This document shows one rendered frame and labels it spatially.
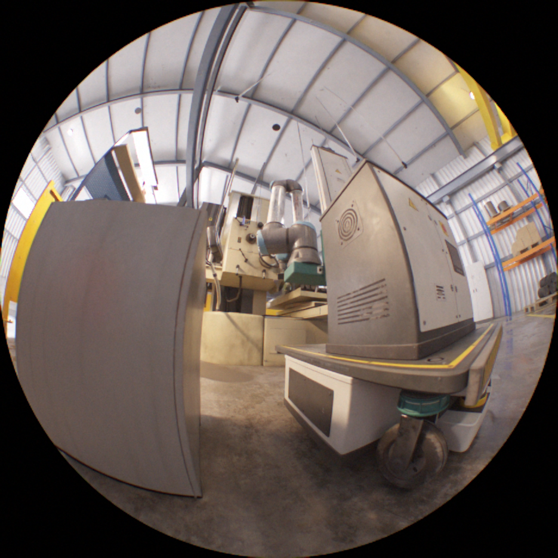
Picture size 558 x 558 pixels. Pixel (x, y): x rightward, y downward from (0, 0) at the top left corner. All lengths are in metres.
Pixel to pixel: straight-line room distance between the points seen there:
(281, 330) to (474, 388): 2.03
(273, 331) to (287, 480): 1.79
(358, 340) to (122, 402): 0.48
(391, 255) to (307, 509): 0.56
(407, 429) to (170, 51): 9.69
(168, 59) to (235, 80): 3.17
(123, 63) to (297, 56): 6.91
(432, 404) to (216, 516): 0.43
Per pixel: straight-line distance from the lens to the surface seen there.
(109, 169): 2.03
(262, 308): 2.71
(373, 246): 0.43
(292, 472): 0.53
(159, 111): 9.92
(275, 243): 0.93
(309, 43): 8.24
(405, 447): 0.41
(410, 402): 0.35
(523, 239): 7.27
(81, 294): 0.31
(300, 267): 0.81
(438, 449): 0.40
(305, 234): 0.92
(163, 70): 9.47
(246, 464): 0.56
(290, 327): 2.18
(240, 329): 1.98
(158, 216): 0.29
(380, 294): 0.40
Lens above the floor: 0.38
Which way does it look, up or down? 18 degrees up
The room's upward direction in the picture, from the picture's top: 2 degrees clockwise
